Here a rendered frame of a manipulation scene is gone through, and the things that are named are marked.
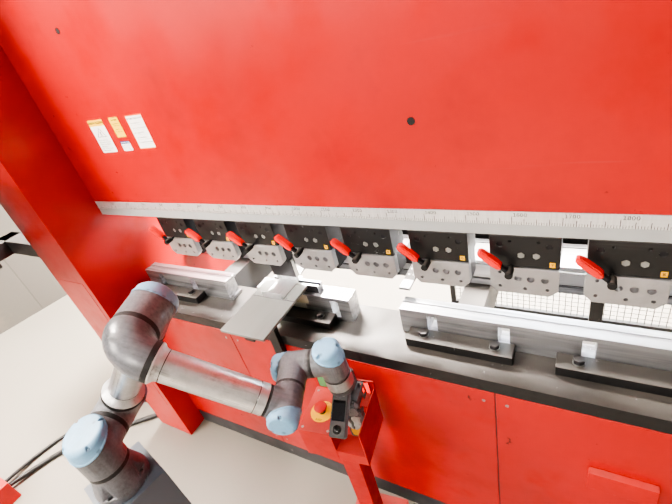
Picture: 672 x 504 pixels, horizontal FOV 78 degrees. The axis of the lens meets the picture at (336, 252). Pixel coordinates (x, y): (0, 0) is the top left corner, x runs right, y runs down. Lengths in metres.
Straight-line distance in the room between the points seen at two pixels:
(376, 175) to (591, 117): 0.45
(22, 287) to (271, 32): 3.92
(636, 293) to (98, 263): 1.85
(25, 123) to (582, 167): 1.75
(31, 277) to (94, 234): 2.68
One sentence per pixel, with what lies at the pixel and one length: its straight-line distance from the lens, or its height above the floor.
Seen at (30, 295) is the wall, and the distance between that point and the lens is 4.68.
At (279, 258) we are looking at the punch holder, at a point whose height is 1.13.
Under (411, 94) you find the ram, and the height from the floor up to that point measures 1.60.
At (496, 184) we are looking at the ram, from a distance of 0.96.
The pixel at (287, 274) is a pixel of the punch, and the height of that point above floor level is 1.03.
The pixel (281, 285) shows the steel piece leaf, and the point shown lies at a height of 1.00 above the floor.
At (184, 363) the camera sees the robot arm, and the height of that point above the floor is 1.21.
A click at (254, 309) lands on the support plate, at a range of 1.41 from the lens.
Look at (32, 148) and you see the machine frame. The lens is 1.90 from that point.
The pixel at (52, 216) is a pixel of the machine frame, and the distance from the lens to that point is 1.91.
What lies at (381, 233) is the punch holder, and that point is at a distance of 1.11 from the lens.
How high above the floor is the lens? 1.81
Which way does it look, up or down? 31 degrees down
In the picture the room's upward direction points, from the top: 16 degrees counter-clockwise
